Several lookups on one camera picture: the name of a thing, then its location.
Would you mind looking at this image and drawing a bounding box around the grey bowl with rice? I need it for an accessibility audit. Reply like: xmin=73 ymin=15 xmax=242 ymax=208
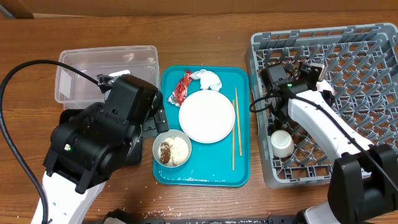
xmin=152 ymin=129 xmax=192 ymax=168

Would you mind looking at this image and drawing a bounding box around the red foil wrapper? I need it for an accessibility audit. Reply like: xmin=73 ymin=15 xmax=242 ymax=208
xmin=168 ymin=70 xmax=193 ymax=107

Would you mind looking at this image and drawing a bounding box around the white round plate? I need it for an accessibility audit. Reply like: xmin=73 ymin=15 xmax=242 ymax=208
xmin=178 ymin=90 xmax=236 ymax=144

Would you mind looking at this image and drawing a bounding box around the cream white cup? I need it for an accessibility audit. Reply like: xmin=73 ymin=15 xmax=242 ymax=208
xmin=271 ymin=130 xmax=294 ymax=158

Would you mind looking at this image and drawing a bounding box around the white napkin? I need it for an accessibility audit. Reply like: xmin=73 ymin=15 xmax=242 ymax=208
xmin=190 ymin=69 xmax=222 ymax=91

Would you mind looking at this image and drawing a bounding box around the pink white bowl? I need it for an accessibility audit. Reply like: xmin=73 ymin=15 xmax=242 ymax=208
xmin=316 ymin=80 xmax=335 ymax=96

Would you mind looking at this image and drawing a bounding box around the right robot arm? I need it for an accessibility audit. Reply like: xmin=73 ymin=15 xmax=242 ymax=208
xmin=260 ymin=62 xmax=397 ymax=223

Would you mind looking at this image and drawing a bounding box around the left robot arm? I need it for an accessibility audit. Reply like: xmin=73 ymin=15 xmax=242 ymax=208
xmin=32 ymin=74 xmax=169 ymax=223

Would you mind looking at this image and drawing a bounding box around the grey dishwasher rack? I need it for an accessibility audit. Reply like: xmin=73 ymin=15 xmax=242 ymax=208
xmin=246 ymin=23 xmax=397 ymax=189

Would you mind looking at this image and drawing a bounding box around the black tray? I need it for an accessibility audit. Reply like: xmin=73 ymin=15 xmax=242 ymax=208
xmin=59 ymin=109 xmax=143 ymax=166

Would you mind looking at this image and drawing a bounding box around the teal plastic tray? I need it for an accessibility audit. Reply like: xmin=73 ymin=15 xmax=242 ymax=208
xmin=153 ymin=67 xmax=251 ymax=187

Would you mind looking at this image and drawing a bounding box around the clear plastic bin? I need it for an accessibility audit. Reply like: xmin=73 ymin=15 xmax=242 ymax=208
xmin=54 ymin=45 xmax=160 ymax=110

